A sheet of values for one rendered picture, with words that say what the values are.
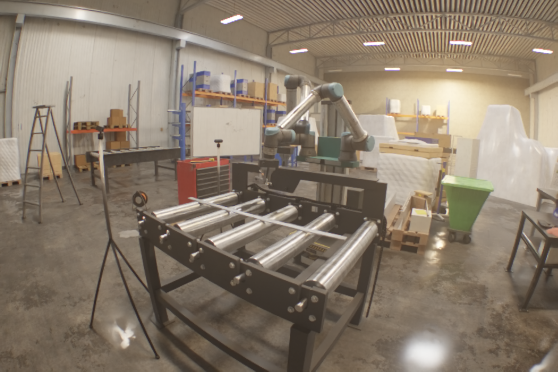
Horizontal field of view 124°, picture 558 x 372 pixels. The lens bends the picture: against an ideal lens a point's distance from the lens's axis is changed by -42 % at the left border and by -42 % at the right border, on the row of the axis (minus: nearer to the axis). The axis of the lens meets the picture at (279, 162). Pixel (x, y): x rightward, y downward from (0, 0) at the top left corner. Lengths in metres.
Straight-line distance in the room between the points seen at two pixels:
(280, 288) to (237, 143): 5.76
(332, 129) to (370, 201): 1.24
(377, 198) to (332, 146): 1.11
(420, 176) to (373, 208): 3.16
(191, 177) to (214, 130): 2.72
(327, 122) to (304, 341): 2.21
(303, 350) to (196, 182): 3.08
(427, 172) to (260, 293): 4.12
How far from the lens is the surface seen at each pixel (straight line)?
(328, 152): 2.69
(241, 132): 6.60
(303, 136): 2.65
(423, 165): 4.79
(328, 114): 2.78
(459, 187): 3.73
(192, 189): 3.85
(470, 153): 4.95
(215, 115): 6.37
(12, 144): 8.80
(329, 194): 2.84
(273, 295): 1.04
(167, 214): 1.80
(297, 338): 1.07
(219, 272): 1.21
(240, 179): 2.26
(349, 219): 1.80
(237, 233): 1.42
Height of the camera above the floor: 1.47
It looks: 8 degrees down
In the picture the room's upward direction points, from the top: 2 degrees clockwise
